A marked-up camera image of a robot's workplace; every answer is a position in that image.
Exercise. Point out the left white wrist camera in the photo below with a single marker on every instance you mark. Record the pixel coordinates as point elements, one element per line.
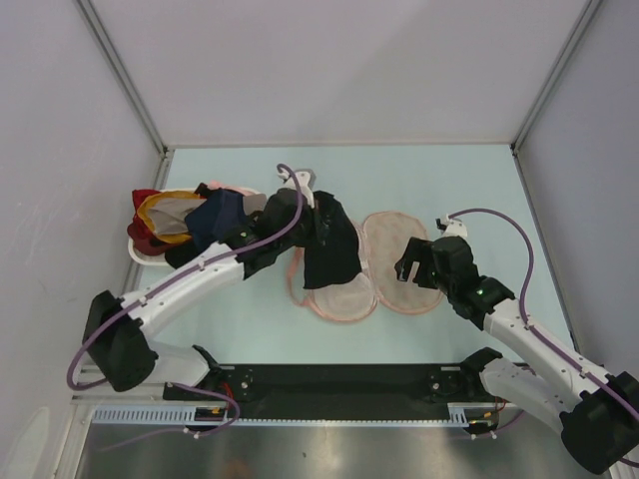
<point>301,180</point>

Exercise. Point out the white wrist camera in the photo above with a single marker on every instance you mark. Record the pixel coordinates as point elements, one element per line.
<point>451,228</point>
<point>301,180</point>

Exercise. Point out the black garment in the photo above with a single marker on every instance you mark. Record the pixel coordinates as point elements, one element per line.
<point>181,254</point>

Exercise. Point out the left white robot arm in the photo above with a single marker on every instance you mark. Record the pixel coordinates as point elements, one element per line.
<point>121,331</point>

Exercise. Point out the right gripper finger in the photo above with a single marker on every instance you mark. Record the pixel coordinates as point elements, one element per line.
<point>411,255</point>
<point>423,277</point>

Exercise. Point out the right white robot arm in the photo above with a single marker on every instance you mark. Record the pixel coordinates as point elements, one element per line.
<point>594,412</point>

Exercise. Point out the white plastic basket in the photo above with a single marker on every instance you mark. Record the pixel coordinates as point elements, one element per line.
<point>145,257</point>

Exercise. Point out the red garment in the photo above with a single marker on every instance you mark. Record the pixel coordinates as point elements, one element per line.
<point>138,197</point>

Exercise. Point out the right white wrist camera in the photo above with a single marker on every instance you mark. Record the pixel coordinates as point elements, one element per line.
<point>451,228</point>

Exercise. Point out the black bra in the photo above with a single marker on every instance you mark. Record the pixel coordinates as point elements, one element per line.
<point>332,257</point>

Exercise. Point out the white cable duct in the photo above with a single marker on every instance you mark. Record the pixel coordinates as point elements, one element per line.
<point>203,417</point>

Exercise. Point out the pink garment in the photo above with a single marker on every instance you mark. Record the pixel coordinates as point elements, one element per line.
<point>246,191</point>

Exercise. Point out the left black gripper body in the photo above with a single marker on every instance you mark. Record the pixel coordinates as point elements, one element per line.
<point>306,235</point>

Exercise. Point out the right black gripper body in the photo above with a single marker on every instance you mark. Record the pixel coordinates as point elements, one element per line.
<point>443,282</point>

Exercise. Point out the aluminium frame rail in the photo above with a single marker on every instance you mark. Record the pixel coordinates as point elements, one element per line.
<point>103,393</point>

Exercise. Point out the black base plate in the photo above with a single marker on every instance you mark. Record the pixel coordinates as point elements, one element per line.
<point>348,391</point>

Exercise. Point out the yellow garment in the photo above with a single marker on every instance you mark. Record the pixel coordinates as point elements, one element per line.
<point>155,202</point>

